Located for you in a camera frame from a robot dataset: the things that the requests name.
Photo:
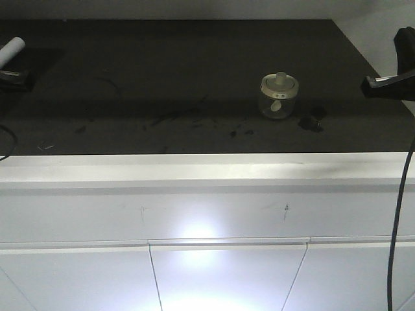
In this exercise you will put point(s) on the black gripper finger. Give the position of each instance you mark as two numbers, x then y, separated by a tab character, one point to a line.
404	46
12	81
399	87

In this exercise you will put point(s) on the white pipe in hood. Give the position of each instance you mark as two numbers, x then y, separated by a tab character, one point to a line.
11	50

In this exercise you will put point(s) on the glass jar with beige lid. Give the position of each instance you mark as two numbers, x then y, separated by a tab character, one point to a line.
278	95

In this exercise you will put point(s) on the white cabinet drawer front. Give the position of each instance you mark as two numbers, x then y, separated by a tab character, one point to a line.
242	276

